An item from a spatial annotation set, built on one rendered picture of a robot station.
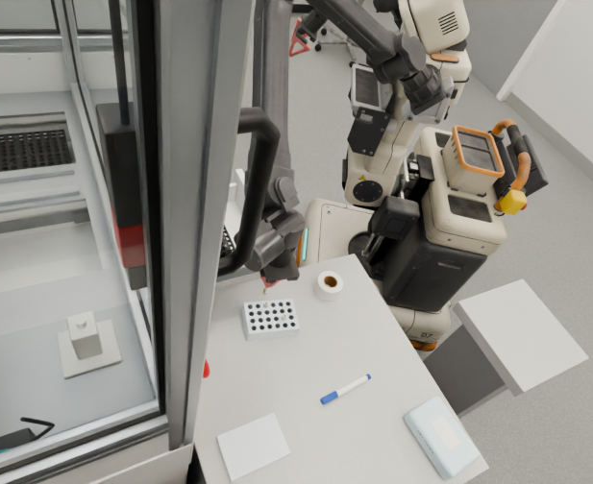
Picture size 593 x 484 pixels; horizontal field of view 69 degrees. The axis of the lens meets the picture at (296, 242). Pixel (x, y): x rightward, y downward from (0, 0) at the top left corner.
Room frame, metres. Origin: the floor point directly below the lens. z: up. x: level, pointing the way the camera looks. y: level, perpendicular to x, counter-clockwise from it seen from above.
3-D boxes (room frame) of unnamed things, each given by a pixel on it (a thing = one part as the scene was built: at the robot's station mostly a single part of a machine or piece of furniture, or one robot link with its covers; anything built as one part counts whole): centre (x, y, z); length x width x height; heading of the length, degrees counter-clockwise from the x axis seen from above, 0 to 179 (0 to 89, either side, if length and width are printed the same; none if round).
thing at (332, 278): (0.70, -0.12, 0.78); 0.07 x 0.07 x 0.04
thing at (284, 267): (0.51, 0.02, 1.08); 0.10 x 0.07 x 0.07; 30
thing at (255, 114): (0.23, 0.05, 1.45); 0.05 x 0.03 x 0.19; 130
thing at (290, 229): (0.51, 0.03, 1.14); 0.07 x 0.06 x 0.07; 155
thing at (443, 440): (0.40, -0.44, 0.78); 0.15 x 0.10 x 0.04; 45
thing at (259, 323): (0.54, 0.00, 0.78); 0.12 x 0.08 x 0.04; 117
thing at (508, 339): (0.79, -0.69, 0.38); 0.30 x 0.30 x 0.76; 40
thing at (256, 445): (0.26, -0.05, 0.77); 0.13 x 0.09 x 0.02; 130
